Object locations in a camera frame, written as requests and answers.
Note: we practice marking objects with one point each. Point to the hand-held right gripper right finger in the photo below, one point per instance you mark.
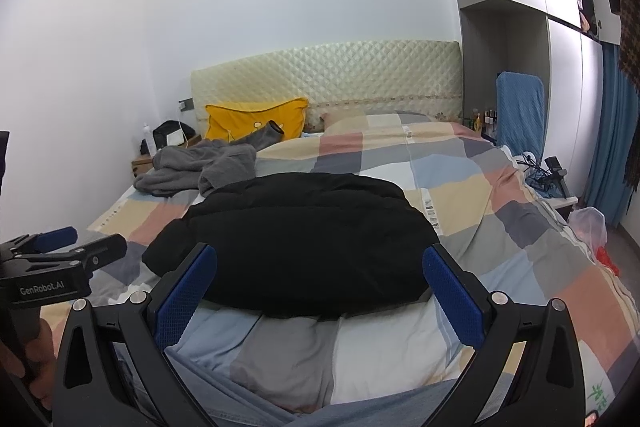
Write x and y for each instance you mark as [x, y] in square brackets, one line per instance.
[452, 297]

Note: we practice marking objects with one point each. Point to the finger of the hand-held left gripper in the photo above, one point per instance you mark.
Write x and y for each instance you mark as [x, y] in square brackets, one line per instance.
[100, 249]
[55, 237]

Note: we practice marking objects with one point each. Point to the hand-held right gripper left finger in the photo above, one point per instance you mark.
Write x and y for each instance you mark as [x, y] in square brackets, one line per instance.
[185, 292]

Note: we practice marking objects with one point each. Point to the black puffer jacket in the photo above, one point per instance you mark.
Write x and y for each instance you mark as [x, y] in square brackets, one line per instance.
[300, 247]

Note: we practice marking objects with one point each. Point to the person's left hand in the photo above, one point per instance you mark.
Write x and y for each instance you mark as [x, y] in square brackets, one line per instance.
[42, 357]

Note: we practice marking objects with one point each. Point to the checked pastel duvet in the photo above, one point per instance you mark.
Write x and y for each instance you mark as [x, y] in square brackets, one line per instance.
[500, 217]

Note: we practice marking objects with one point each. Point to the wooden nightstand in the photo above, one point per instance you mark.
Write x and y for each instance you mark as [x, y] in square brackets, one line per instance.
[142, 164]

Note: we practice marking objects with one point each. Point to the grey fleece garment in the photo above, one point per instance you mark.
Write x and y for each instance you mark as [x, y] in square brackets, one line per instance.
[215, 162]

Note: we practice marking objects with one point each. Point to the black bag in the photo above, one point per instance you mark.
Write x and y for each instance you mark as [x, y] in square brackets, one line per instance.
[167, 129]

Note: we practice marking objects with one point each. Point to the white plastic bag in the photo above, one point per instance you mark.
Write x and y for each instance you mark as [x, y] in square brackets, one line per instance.
[587, 227]

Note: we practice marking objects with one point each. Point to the red plastic bag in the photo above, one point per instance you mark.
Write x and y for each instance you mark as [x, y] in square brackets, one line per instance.
[607, 259]

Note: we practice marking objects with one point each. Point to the dark grey sock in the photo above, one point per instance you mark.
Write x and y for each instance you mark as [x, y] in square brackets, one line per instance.
[267, 134]

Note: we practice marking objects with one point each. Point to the row of small bottles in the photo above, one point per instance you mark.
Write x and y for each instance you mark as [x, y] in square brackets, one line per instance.
[485, 122]

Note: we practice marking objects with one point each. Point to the yellow pillow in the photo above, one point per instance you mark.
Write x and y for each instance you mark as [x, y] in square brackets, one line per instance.
[240, 119]

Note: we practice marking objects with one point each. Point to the blue cloth covered board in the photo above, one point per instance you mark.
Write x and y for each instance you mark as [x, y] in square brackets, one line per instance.
[520, 112]

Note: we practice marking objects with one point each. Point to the floral pillow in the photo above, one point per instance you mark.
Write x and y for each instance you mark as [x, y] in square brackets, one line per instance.
[316, 124]

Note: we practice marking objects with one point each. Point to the blue curtain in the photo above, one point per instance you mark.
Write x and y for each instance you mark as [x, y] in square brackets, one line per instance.
[607, 147]

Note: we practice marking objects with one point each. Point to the grey white wardrobe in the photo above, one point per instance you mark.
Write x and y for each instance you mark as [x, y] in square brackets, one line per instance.
[570, 107]

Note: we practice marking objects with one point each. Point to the cream quilted headboard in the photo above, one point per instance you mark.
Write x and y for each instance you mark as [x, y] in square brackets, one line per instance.
[350, 77]

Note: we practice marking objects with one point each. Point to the dark patterned hanging cloth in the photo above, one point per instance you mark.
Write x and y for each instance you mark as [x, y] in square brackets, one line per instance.
[627, 57]

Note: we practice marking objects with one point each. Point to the black camera on stand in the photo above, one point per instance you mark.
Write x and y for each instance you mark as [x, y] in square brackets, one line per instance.
[555, 167]

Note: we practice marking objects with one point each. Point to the grey wall socket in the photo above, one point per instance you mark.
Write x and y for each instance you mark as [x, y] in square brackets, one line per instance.
[186, 105]

